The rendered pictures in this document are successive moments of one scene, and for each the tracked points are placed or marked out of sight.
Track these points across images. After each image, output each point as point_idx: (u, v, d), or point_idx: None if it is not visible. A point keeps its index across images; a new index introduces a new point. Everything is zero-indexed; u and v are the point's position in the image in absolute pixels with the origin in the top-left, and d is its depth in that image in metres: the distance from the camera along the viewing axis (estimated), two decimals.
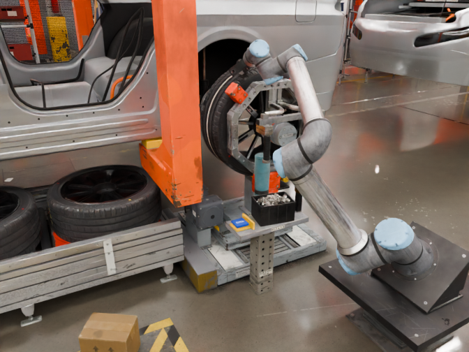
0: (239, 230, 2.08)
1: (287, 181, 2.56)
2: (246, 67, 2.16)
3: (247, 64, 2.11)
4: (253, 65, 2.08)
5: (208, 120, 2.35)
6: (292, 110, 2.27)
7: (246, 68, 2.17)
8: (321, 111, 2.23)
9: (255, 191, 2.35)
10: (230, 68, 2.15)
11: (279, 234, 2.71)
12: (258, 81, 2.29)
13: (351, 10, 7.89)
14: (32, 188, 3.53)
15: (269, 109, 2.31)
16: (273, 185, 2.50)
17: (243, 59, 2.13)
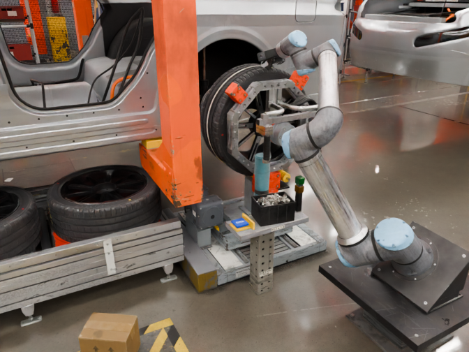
0: (239, 230, 2.08)
1: (287, 181, 2.56)
2: (273, 58, 2.22)
3: (277, 54, 2.17)
4: (284, 55, 2.14)
5: (218, 93, 2.31)
6: (292, 110, 2.26)
7: (273, 59, 2.22)
8: None
9: (255, 191, 2.35)
10: (259, 52, 2.20)
11: (279, 234, 2.71)
12: (278, 79, 2.35)
13: (351, 10, 7.89)
14: (32, 188, 3.53)
15: (269, 109, 2.31)
16: (273, 185, 2.50)
17: (274, 49, 2.19)
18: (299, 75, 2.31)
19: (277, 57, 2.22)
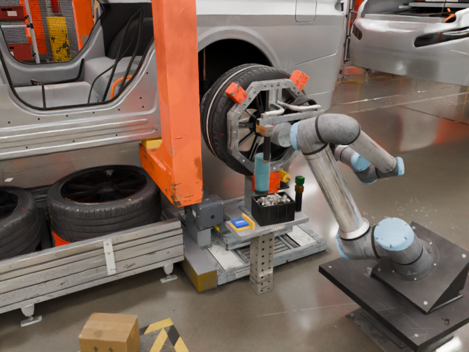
0: (239, 230, 2.08)
1: (287, 181, 2.56)
2: (331, 144, 2.16)
3: (338, 146, 2.12)
4: (339, 151, 2.08)
5: (218, 92, 2.31)
6: (292, 110, 2.26)
7: (329, 144, 2.16)
8: (321, 111, 2.23)
9: (255, 191, 2.35)
10: None
11: (279, 234, 2.71)
12: (278, 79, 2.35)
13: (351, 10, 7.89)
14: (32, 188, 3.53)
15: (269, 109, 2.31)
16: (273, 185, 2.50)
17: None
18: (299, 75, 2.31)
19: (331, 148, 2.16)
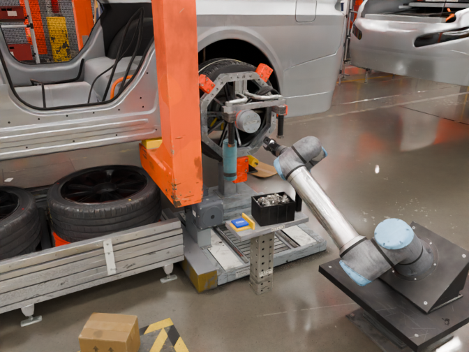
0: (239, 230, 2.08)
1: (255, 165, 2.79)
2: (272, 149, 2.69)
3: (276, 150, 2.65)
4: (278, 156, 2.62)
5: None
6: (257, 100, 2.50)
7: (271, 149, 2.70)
8: (282, 100, 2.46)
9: (224, 174, 2.58)
10: (269, 137, 2.66)
11: None
12: None
13: (351, 10, 7.89)
14: (32, 188, 3.53)
15: (236, 98, 2.54)
16: (242, 169, 2.73)
17: (278, 145, 2.67)
18: (263, 68, 2.54)
19: (274, 151, 2.70)
